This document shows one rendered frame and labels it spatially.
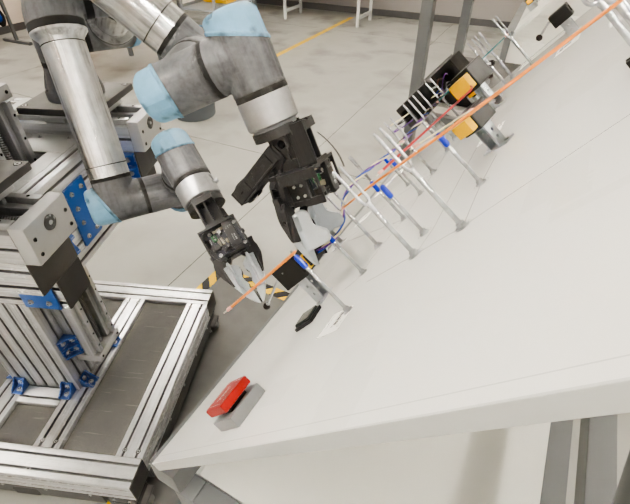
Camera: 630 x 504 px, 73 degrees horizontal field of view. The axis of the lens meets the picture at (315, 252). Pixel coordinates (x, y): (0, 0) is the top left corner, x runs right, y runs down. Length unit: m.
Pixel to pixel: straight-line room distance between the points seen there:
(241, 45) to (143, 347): 1.47
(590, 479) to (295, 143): 0.60
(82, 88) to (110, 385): 1.18
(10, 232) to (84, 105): 0.28
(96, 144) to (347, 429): 0.72
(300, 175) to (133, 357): 1.39
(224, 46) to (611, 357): 0.51
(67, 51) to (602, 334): 0.88
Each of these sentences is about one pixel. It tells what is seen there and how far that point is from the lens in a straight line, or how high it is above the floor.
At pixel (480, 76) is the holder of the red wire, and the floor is 1.31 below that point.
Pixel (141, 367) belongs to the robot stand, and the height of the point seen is 0.21.
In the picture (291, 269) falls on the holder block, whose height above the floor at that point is 1.13.
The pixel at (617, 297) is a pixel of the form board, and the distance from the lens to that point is 0.26.
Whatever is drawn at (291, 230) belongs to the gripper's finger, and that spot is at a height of 1.22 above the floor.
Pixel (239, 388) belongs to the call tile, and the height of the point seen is 1.13.
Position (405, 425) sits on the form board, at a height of 1.34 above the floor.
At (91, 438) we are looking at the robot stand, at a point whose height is 0.21.
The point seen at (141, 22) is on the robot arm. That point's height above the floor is 1.45.
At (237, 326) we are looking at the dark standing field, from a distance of 2.12.
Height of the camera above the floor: 1.60
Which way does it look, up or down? 40 degrees down
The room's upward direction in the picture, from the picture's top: straight up
